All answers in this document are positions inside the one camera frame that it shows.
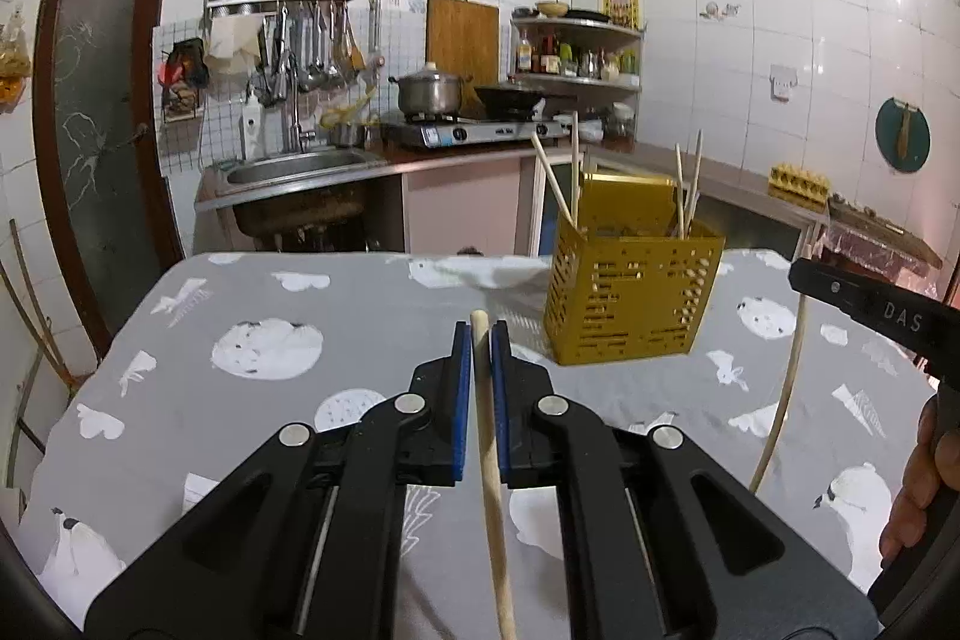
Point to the folding chair frame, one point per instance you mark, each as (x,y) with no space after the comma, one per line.
(34,325)

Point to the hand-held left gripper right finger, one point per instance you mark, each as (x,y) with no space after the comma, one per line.
(501,415)

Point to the wooden chopstick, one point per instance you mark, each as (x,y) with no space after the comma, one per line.
(785,400)
(553,183)
(575,160)
(496,550)
(694,168)
(679,183)

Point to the yellow wall picture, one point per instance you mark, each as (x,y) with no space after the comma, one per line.
(621,6)

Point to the white corner shelf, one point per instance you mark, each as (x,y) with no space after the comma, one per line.
(577,80)

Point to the steel gas stove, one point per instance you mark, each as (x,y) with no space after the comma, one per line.
(465,133)

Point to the steel cooking pot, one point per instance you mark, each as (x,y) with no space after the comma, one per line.
(427,93)

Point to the lace covered side table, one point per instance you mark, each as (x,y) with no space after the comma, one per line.
(885,235)

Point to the kitchen counter cabinet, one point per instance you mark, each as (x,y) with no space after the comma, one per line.
(465,197)

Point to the grey printed tablecloth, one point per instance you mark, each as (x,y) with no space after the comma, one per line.
(360,310)

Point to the person's right hand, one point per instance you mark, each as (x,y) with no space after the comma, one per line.
(911,497)

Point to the white bowls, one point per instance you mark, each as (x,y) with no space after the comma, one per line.
(592,129)

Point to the hanging plastic bag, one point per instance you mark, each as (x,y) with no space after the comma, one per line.
(13,55)

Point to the small steel pot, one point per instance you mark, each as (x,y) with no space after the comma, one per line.
(345,132)

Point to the yellow egg tray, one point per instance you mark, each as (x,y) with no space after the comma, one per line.
(799,186)

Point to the black wok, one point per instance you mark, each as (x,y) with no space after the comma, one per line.
(506,99)

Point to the white plastic bag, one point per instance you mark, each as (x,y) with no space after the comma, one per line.
(232,44)

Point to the steel kitchen sink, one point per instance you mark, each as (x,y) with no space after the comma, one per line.
(300,168)

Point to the green round wall board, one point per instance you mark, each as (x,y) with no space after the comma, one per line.
(889,138)

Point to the yellow perforated utensil holder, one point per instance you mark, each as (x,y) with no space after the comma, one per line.
(630,302)

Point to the small wall sticker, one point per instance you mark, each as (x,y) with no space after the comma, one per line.
(718,10)

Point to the tan bowl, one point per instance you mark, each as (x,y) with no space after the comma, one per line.
(552,9)

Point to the row of hanging kitchen utensils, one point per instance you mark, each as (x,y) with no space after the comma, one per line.
(307,55)

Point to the row of condiment bottles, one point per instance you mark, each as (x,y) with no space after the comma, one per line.
(570,59)

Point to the dark flat pan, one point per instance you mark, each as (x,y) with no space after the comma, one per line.
(587,15)

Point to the glass jar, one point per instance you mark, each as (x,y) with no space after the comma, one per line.
(622,123)

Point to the brown framed glass door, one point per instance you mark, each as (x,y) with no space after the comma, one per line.
(97,123)

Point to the steel faucet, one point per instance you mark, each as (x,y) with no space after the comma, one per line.
(295,123)

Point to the white soap bottle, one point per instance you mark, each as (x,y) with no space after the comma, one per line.
(253,134)

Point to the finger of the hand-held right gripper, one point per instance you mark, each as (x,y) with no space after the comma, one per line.
(862,304)

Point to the red and black hanging pouch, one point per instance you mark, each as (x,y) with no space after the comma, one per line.
(184,74)

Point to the rectangular wooden cutting board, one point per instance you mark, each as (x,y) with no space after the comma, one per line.
(461,40)

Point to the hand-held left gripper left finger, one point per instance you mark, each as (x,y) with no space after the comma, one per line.
(457,415)

